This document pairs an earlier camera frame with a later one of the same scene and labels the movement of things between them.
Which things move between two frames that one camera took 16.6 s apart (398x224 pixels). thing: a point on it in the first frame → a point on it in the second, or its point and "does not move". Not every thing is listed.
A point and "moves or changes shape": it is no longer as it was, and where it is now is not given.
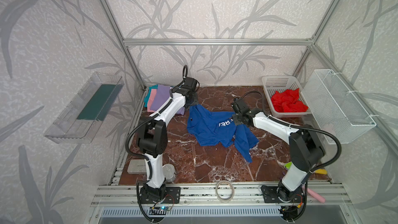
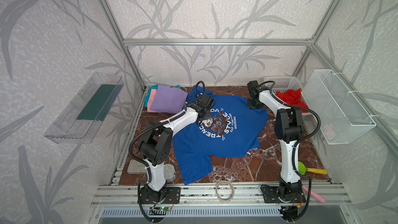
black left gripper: [191, 98] → [203, 121]
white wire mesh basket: [335, 109] does not move
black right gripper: [236, 120] → [254, 103]
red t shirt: [287, 101] does not move
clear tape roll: [233, 191] does not move
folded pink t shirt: [151, 100] does not move
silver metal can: [168, 170] does not move
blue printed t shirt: [210, 127] moves or changes shape
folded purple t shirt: [163, 94] does not move
